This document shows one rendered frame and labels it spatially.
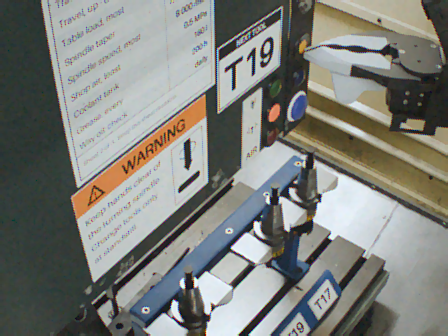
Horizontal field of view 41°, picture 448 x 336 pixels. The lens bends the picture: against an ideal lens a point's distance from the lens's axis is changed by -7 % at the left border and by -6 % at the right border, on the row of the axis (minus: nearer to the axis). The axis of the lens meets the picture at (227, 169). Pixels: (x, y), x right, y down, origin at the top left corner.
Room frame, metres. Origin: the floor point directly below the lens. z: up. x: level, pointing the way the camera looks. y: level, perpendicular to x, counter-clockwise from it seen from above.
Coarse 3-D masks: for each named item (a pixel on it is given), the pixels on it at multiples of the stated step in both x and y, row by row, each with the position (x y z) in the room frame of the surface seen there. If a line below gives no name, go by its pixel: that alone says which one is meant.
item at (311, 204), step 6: (294, 186) 0.85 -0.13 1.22; (318, 186) 0.84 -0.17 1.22; (318, 192) 0.83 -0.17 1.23; (288, 198) 0.83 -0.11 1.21; (294, 198) 0.81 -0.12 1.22; (318, 198) 0.82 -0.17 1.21; (300, 204) 0.80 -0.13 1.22; (306, 204) 0.80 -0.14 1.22; (312, 204) 0.80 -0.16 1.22; (312, 210) 0.80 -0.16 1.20
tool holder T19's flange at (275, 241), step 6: (288, 222) 0.75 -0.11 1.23; (258, 228) 0.74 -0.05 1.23; (288, 228) 0.74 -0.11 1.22; (258, 234) 0.73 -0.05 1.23; (264, 234) 0.73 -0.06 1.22; (282, 234) 0.73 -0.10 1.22; (288, 234) 0.73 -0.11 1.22; (264, 240) 0.72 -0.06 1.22; (270, 240) 0.71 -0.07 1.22; (276, 240) 0.71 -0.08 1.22; (282, 240) 0.72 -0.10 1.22; (276, 246) 0.71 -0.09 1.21
